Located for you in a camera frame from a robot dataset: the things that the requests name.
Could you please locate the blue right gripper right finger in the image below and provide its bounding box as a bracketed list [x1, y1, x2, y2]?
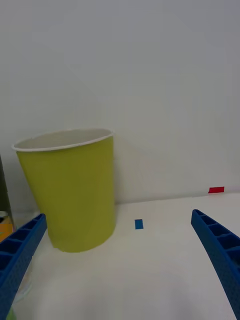
[190, 209, 240, 320]

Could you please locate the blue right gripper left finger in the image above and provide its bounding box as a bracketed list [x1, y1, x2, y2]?
[0, 213, 48, 320]

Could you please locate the orange drink can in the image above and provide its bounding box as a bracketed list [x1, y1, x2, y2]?
[0, 210, 16, 243]

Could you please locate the grey plastic waste bin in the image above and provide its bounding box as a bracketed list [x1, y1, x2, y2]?
[0, 154, 14, 216]

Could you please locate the yellow-green plastic waste bin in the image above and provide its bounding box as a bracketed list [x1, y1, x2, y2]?
[11, 128, 117, 254]

